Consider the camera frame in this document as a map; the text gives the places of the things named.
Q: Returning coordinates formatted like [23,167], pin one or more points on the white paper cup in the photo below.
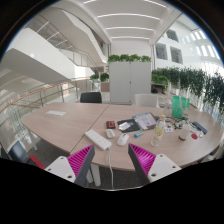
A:
[184,131]

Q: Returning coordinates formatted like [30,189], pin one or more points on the plants atop cabinet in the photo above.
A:
[128,58]

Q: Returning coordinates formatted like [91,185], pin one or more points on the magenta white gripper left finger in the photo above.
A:
[73,168]

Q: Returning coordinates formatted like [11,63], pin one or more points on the clear drinking glass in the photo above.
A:
[168,108]

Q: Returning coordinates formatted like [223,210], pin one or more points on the white cabinet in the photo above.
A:
[128,79]

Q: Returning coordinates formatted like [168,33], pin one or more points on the green hedge plants right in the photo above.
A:
[197,82]

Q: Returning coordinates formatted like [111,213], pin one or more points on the black chair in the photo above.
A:
[91,97]

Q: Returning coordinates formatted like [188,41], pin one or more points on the black folder with card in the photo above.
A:
[128,125]

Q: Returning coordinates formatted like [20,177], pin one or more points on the white power strip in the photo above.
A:
[98,140]

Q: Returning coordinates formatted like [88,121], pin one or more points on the clear plastic water bottle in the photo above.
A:
[158,131]

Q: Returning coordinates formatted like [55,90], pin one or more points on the white computer mouse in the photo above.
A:
[122,140]

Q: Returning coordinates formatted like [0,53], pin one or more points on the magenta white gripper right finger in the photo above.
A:
[150,167]

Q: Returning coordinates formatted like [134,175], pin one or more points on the dark blue notebook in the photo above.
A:
[200,127]

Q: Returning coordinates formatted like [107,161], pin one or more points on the white chair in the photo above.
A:
[148,100]

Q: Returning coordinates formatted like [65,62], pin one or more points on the blue small marker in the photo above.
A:
[138,134]

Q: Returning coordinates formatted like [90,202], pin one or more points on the black red small box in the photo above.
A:
[110,124]

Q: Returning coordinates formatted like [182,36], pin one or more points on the colourful booklet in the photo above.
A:
[146,120]

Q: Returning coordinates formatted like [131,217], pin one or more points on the red round lid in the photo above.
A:
[194,136]

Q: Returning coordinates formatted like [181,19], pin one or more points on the small white oval device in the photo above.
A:
[110,133]

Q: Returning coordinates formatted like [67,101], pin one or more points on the white paper sheet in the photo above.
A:
[56,113]

